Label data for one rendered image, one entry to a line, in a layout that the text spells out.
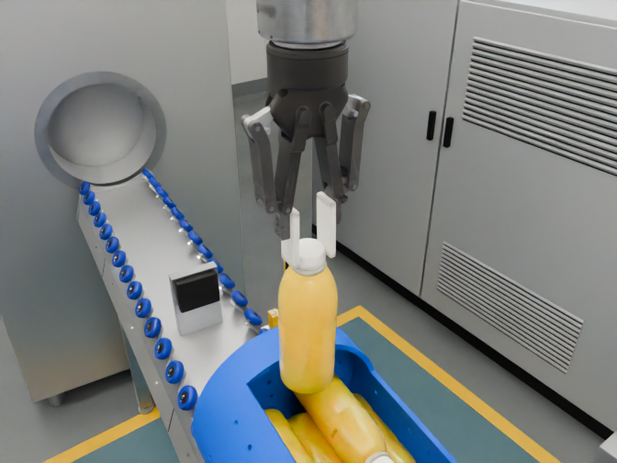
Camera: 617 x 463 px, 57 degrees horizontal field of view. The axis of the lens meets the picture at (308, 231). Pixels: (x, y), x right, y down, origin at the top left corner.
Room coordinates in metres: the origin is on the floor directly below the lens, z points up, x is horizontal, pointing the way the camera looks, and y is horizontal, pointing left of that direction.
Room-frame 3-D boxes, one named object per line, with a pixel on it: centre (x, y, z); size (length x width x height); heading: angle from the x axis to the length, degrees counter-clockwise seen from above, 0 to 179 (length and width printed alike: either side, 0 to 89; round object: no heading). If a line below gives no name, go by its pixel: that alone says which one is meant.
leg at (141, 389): (1.54, 0.64, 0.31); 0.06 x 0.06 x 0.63; 29
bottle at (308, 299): (0.53, 0.00, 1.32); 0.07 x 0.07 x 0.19
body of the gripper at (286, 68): (0.53, 0.00, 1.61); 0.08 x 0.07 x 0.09; 119
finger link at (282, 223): (0.50, 0.04, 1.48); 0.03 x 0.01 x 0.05; 119
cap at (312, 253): (0.52, 0.00, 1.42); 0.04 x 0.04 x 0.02
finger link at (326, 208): (0.53, -0.02, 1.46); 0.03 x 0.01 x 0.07; 29
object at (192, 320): (0.97, 0.24, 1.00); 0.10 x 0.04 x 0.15; 119
